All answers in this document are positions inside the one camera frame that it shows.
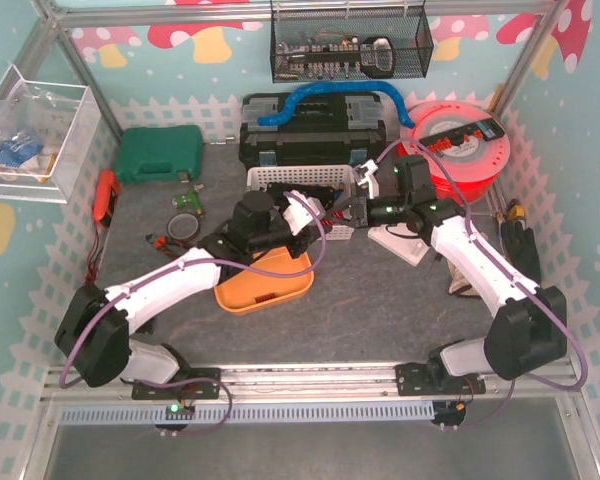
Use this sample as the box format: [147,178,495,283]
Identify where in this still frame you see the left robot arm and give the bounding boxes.
[54,190,326,390]

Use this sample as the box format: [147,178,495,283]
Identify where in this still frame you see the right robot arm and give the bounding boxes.
[334,155,568,389]

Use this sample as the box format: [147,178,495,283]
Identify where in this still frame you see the black perforated metal plate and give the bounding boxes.
[263,182,343,209]

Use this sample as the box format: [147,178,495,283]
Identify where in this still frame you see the white perforated plastic basket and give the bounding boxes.
[246,165,354,241]

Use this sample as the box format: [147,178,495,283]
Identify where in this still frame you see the white peg board base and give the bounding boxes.
[367,223,429,266]

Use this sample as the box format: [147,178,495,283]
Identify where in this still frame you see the red filament spool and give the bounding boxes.
[398,100,511,203]

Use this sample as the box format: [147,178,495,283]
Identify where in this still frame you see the black plastic toolbox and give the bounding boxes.
[238,93,387,169]

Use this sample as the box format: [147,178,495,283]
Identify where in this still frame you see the orange plastic tray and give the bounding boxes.
[214,248,315,315]

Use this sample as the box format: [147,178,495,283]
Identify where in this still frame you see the small red springs row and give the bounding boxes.
[254,293,277,304]

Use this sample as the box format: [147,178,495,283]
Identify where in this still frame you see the black connector strip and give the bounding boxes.
[419,118,505,152]

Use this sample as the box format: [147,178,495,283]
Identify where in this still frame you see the white work glove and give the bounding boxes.
[447,262,480,298]

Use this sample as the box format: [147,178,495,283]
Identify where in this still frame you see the black yellow work glove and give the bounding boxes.
[500,220,542,284]

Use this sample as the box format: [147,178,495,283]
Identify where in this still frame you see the green plastic tool case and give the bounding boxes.
[113,125,204,184]

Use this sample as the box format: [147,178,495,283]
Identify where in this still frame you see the orange multimeter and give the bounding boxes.
[92,169,121,228]

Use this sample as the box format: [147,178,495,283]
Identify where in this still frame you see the clear acrylic box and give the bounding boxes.
[0,66,101,204]

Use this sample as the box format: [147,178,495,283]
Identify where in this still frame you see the blue white glove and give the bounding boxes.
[0,131,44,170]

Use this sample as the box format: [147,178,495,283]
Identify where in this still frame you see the blue corrugated hose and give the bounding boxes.
[257,81,417,130]

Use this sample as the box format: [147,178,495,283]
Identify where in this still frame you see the yellow handled tool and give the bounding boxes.
[495,199,526,223]

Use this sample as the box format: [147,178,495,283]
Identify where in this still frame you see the orange handled pliers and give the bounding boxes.
[145,234,197,259]

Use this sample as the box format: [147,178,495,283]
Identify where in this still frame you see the black wire mesh basket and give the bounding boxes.
[270,6,434,83]

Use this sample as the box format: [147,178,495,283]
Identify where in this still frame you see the aluminium rail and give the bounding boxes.
[40,359,578,405]

